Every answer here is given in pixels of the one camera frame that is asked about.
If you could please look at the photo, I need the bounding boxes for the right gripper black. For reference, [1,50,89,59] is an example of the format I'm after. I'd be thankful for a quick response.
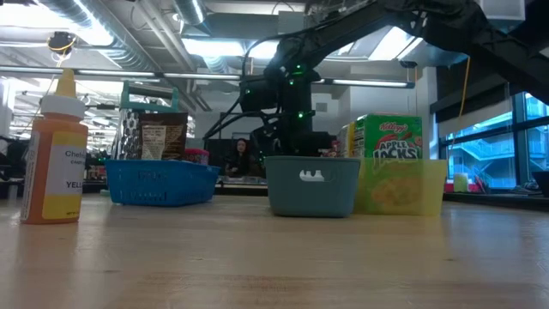
[238,64,335,158]

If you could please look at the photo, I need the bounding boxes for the grey-teal plastic basket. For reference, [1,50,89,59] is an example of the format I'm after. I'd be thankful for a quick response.
[264,155,362,219]

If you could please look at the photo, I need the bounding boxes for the green packaged sponge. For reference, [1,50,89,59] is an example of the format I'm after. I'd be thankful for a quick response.
[353,113,424,215]

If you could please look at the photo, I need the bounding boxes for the red spice jar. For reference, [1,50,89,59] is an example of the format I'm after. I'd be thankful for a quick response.
[184,148,210,166]

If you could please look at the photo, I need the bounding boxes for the brown paper packet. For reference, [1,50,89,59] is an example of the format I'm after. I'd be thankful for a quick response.
[137,112,189,162]

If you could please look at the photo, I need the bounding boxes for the orange yellow-capped squeeze bottle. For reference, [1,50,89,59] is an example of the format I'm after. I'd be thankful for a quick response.
[20,68,90,226]

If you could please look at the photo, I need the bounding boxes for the person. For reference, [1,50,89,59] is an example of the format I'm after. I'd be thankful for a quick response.
[224,137,259,179]

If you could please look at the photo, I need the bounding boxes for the black cabinet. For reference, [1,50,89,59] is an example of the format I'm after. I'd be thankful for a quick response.
[202,137,267,158]

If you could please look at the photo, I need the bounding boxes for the blue plastic basket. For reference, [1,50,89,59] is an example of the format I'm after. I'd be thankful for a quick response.
[105,159,221,209]

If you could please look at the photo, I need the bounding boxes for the yellow plastic basket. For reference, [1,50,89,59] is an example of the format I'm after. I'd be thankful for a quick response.
[353,157,449,217]

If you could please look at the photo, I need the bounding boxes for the teal-framed metal box grater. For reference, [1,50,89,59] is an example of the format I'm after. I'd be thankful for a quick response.
[112,81,179,161]

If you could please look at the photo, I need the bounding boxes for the rig light bar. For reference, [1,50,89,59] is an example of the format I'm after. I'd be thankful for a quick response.
[0,60,418,89]

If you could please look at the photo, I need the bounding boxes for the low red object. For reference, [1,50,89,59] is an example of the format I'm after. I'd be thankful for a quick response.
[443,182,484,193]

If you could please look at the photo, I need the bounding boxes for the black frame stand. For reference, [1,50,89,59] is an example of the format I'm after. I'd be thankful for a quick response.
[218,111,258,141]

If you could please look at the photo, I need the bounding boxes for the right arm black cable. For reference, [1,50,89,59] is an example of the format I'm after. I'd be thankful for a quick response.
[203,25,284,141]

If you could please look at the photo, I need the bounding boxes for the yellow hanging cord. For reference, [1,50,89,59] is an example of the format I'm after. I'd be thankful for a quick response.
[457,55,473,122]

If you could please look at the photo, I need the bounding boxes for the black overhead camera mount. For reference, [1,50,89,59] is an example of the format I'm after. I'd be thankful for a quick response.
[46,30,78,55]

